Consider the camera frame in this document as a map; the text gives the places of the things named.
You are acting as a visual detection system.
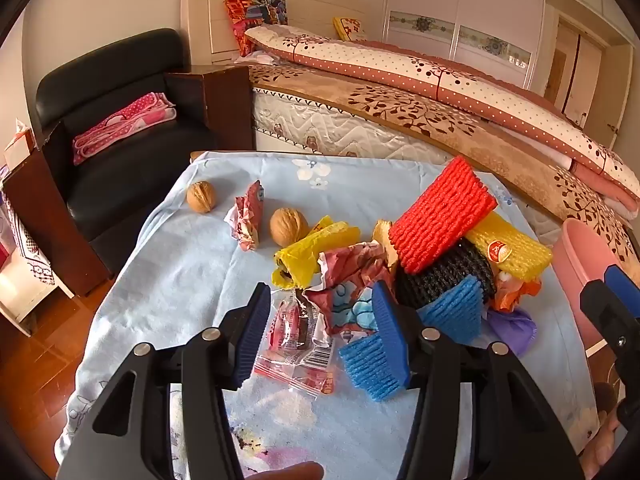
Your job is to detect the colourful patchwork pillow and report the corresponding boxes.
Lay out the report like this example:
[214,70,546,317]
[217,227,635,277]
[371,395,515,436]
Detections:
[224,0,288,57]

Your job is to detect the folded pink blanket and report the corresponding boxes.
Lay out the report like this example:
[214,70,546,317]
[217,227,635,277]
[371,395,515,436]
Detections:
[572,160,640,213]

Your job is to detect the black armchair wooden arms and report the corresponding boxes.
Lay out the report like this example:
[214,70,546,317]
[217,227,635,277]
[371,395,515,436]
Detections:
[2,28,256,297]

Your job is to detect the orange wrapper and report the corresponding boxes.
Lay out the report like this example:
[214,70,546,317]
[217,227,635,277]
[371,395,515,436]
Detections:
[492,270,542,312]

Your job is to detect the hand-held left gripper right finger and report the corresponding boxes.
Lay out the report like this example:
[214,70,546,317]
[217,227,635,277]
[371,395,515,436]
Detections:
[372,280,586,480]

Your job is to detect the white door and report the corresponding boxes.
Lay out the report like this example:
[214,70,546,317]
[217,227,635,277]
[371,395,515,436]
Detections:
[597,42,636,153]

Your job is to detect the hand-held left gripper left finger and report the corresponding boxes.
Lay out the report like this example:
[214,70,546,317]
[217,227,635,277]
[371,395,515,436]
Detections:
[57,282,273,480]

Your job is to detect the purple face mask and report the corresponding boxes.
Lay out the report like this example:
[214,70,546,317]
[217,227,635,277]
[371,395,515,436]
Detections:
[482,305,538,358]

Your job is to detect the cream wooden bed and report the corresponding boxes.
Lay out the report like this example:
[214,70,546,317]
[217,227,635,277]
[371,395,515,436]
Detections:
[180,0,640,261]

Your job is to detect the wooden door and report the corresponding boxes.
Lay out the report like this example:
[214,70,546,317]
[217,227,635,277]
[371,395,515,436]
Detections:
[545,15,606,126]

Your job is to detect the blue foam net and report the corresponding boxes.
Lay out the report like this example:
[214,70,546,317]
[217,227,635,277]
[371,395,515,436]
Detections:
[339,275,485,403]

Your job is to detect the yellow floral pillow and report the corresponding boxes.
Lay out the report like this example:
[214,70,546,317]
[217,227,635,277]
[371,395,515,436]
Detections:
[333,17,368,42]

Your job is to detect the clear red snack packet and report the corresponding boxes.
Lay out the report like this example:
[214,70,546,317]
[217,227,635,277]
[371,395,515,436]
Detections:
[252,295,337,401]

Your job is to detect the person's right hand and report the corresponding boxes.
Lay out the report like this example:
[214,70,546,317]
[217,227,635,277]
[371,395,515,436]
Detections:
[580,407,632,480]

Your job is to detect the brown walnut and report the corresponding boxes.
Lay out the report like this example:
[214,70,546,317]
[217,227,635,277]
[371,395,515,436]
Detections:
[269,207,309,249]
[186,181,217,215]

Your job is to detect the pink dotted cloth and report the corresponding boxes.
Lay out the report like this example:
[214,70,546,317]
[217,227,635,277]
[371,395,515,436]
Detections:
[72,91,177,166]

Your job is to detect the white wardrobe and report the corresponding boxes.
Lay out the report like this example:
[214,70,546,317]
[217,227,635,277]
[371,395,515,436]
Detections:
[385,0,551,91]

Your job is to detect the black foam net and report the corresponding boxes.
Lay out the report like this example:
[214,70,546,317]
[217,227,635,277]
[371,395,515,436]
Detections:
[395,237,497,311]

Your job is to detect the pink plastic bucket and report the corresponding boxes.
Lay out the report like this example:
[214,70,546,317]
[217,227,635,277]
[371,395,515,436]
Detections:
[551,219,640,358]

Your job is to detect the white side table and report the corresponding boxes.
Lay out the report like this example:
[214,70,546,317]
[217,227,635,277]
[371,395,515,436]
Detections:
[0,250,76,337]

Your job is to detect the yellow plastic bag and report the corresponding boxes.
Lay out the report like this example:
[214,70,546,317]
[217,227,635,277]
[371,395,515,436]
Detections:
[272,215,361,289]

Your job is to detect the patterned white cloth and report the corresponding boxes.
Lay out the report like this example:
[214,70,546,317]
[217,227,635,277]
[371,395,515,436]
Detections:
[0,195,56,286]

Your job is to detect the white gift bag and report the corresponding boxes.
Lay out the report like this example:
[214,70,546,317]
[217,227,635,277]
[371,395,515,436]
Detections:
[5,120,37,172]

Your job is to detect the red white candy wrapper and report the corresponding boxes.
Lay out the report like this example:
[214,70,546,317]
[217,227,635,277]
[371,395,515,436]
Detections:
[223,180,266,252]

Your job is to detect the dotted tree print quilt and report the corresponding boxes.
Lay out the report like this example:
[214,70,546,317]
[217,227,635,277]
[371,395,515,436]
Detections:
[245,24,640,186]

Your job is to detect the person's left hand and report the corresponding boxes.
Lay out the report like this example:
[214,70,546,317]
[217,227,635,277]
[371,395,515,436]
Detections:
[247,461,326,480]

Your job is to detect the light blue floral tablecloth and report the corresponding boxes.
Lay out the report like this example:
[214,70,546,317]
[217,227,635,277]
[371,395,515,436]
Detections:
[55,152,601,480]

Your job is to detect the yellow foam net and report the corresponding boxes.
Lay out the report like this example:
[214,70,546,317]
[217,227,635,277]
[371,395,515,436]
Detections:
[467,210,553,282]

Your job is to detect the brown leaf print blanket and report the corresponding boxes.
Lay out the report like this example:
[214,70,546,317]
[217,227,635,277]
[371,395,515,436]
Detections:
[248,62,640,261]

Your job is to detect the cartoon printed wrapper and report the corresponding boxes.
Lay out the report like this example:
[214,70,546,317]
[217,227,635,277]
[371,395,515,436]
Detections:
[302,241,401,348]

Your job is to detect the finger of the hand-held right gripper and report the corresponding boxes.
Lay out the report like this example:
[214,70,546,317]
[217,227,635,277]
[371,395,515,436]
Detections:
[580,264,640,431]

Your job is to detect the red foam net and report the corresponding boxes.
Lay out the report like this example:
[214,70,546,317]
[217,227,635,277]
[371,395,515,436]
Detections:
[388,156,498,275]

